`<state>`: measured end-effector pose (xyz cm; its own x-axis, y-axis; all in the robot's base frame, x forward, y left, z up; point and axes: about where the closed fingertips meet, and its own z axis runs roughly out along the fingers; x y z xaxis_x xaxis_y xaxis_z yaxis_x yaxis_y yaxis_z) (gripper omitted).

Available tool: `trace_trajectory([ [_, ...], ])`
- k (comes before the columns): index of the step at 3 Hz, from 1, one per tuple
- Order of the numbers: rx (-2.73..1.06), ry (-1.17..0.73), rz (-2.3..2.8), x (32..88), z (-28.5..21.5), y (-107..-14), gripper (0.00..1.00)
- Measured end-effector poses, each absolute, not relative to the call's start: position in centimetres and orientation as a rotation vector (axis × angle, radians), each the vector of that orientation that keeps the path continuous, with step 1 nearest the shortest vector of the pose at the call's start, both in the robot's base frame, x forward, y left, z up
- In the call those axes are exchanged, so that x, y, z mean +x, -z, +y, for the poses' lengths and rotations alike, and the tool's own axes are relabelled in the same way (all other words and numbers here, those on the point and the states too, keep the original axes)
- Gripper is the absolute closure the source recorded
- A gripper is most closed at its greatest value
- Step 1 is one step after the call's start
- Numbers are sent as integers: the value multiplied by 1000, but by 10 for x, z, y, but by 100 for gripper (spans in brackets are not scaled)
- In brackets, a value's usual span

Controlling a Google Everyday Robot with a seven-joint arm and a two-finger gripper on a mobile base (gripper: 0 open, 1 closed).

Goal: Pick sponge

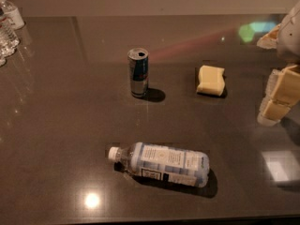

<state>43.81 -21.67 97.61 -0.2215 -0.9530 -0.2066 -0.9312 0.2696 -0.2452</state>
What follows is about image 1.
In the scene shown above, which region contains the clear water bottle left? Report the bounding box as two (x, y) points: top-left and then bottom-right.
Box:
(0, 8), (20, 57)

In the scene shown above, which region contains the lying clear water bottle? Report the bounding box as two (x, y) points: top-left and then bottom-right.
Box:
(108, 142), (210, 188)

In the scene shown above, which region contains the blue silver drink can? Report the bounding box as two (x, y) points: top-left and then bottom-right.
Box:
(127, 48), (148, 98)

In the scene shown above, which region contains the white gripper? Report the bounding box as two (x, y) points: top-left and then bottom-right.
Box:
(257, 1), (300, 127)

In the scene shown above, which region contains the yellow sponge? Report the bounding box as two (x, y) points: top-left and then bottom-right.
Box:
(197, 65), (225, 97)

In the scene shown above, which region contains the white-label bottle at back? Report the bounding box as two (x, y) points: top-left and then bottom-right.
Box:
(0, 0), (25, 30)

